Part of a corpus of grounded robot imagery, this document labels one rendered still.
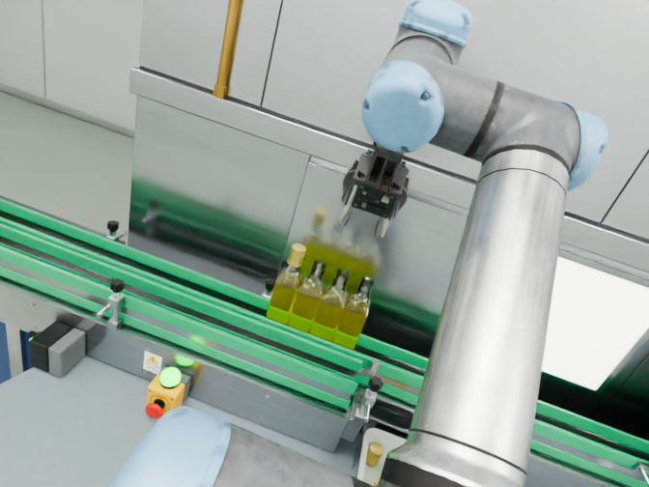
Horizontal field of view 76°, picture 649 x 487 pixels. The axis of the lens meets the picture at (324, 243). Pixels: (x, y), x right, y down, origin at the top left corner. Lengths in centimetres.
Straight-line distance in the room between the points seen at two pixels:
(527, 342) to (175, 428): 23
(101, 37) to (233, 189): 395
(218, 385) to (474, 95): 85
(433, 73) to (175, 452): 35
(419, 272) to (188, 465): 88
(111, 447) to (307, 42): 95
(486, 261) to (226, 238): 94
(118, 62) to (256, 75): 390
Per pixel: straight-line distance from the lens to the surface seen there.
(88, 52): 509
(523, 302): 32
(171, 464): 26
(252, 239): 116
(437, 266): 107
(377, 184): 57
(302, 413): 103
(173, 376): 103
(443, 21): 49
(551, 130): 42
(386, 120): 40
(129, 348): 111
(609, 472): 130
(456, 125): 42
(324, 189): 102
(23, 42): 558
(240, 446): 27
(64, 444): 107
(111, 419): 109
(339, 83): 99
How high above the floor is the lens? 162
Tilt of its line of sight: 27 degrees down
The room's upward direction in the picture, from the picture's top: 18 degrees clockwise
